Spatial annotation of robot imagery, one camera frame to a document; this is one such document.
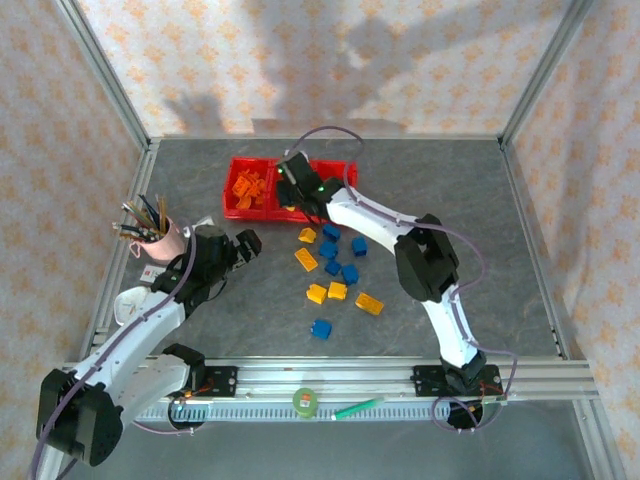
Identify pink cup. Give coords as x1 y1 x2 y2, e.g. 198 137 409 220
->
130 215 185 266

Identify white card with red logo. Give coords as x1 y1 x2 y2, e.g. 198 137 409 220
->
139 264 177 286

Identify dark blue pencil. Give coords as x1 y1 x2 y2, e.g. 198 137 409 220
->
139 194 162 232

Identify black silver-tipped pen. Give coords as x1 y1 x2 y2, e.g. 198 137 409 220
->
112 221 154 240

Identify tan pencil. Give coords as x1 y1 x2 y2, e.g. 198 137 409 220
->
121 201 157 232

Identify white bowl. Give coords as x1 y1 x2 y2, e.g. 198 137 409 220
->
113 287 151 327

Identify green tape roll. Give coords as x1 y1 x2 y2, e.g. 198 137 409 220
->
292 386 320 419

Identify green marker pen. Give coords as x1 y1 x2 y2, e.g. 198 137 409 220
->
332 396 387 420

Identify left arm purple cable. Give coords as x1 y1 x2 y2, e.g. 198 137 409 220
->
27 219 201 480

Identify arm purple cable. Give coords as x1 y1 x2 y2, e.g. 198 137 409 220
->
283 125 519 435
27 219 201 480

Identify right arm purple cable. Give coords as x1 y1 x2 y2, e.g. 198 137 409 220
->
283 125 519 435

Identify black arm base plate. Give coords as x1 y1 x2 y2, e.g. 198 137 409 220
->
412 364 501 397
189 366 239 400

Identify grey slotted cable duct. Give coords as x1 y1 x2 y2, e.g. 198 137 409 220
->
132 402 501 422

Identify wide aluminium frame rail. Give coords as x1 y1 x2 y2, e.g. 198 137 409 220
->
53 357 600 402

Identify aluminium frame post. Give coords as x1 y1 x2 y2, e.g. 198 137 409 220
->
572 399 626 480
53 0 152 147
498 0 596 147

